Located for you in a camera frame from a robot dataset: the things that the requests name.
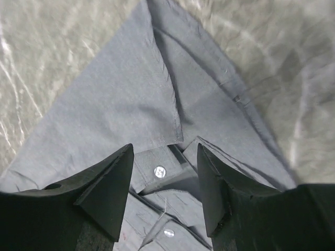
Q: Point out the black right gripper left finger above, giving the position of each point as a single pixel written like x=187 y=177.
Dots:
x=82 y=212

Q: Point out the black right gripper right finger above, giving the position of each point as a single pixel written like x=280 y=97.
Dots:
x=243 y=214

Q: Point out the grey long sleeve shirt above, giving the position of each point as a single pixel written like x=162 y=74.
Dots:
x=162 y=84

